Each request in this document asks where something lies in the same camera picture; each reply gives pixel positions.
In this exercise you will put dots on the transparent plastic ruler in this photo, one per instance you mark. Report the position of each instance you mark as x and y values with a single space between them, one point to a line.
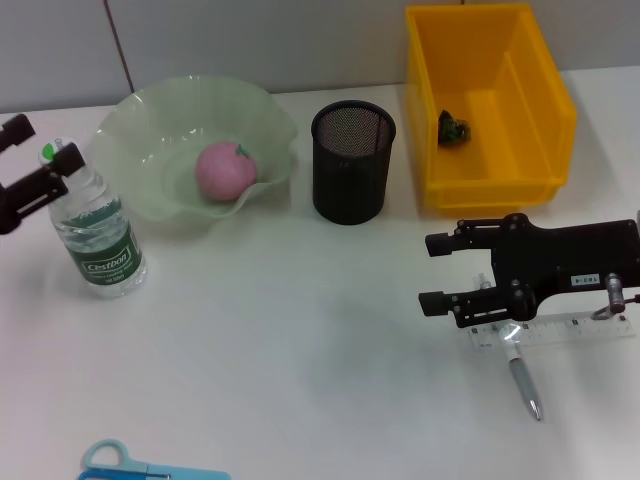
575 332

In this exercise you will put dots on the pale green wavy glass bowl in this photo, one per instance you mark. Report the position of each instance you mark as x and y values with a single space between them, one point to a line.
165 120

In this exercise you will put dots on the black mesh pen holder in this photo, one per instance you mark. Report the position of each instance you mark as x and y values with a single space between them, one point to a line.
350 175

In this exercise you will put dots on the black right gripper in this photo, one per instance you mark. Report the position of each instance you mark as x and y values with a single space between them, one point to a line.
550 255

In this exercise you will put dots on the silver ballpoint pen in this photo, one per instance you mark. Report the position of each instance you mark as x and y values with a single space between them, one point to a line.
525 385

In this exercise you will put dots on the pink toy peach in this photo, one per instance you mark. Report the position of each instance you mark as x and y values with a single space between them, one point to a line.
225 172

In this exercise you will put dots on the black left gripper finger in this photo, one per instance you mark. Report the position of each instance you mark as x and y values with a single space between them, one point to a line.
40 192
17 131

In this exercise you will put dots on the yellow plastic bin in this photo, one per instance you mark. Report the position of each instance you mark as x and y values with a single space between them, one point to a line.
520 150

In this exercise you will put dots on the light blue scissors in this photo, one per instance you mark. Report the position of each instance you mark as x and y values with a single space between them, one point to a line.
100 447

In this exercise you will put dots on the clear green-label water bottle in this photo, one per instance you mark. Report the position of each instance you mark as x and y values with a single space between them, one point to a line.
100 245

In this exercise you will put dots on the green plastic wrapper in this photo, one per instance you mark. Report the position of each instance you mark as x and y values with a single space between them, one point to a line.
452 130

